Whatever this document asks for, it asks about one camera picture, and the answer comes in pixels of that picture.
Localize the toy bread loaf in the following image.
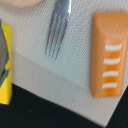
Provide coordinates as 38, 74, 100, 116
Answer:
90, 12, 128, 97

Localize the yellow toy butter box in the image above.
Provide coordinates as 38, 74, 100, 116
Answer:
0, 24, 12, 105

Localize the toy fork orange handle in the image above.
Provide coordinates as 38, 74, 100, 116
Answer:
45, 0, 72, 59

